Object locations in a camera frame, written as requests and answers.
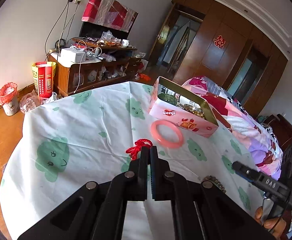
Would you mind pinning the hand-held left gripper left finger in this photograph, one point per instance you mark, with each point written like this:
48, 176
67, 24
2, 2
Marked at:
141, 170

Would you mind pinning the brown wooden wardrobe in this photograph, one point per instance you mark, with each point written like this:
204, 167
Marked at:
211, 62

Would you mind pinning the red pink cover cloth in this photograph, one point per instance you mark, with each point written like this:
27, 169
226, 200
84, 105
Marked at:
105, 10

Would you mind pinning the wooden television cabinet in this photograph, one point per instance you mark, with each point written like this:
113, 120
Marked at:
65, 77

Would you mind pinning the trash bin with red liner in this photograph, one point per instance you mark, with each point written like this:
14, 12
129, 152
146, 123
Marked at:
9, 100

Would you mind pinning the red paper decoration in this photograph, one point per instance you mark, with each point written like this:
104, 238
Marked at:
219, 41

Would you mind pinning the green jade bangle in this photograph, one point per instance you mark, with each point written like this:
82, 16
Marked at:
171, 100

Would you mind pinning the black television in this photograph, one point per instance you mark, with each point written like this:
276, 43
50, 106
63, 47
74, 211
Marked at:
90, 30

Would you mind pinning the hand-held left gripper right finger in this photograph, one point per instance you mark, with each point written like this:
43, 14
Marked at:
157, 177

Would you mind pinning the wall power socket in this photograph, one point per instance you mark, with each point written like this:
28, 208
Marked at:
75, 0

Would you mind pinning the white mug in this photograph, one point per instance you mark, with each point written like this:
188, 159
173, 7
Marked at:
125, 43

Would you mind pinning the person's right hand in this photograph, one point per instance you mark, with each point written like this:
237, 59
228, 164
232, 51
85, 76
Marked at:
273, 226

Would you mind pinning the red carton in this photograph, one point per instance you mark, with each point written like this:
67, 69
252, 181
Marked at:
44, 80

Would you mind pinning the white cardboard box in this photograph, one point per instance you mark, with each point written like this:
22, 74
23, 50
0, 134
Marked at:
72, 55

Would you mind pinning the wooden room door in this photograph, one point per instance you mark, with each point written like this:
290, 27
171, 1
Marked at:
161, 37

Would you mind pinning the crumpled plastic bag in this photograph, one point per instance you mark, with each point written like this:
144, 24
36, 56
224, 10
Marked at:
30, 102

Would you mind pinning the pink patchwork quilt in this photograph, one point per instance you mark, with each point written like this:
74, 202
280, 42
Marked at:
248, 135

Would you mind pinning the black white printed paper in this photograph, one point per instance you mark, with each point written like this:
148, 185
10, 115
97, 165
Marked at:
183, 99

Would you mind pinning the pink tin box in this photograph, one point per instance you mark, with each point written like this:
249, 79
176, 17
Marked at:
166, 115

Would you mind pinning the red yellow carton box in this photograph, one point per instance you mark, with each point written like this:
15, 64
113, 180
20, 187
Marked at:
34, 75

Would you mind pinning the pink bangle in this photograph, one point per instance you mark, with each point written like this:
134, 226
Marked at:
153, 132

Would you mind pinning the dark wooden headboard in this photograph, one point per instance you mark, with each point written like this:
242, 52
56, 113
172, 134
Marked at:
283, 132

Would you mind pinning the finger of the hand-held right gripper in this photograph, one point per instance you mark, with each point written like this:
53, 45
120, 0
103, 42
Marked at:
266, 181

